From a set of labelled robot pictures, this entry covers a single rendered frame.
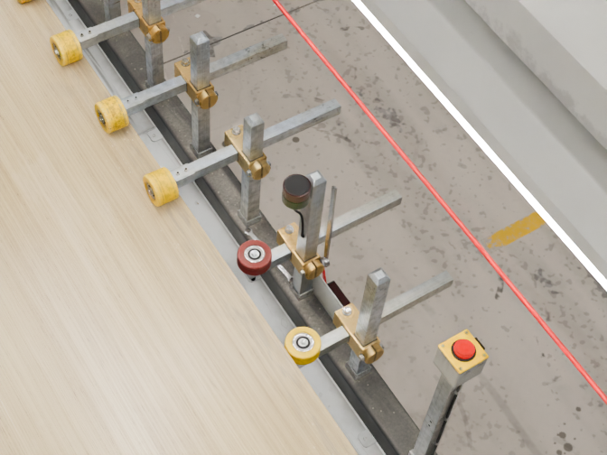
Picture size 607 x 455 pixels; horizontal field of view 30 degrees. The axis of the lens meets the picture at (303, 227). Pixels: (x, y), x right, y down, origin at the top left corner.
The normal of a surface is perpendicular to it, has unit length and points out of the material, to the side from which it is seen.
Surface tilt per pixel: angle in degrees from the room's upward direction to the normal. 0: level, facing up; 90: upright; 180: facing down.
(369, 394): 0
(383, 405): 0
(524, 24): 90
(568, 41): 0
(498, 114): 61
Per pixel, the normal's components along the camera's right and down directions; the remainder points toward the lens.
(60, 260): 0.07, -0.56
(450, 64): -0.70, 0.09
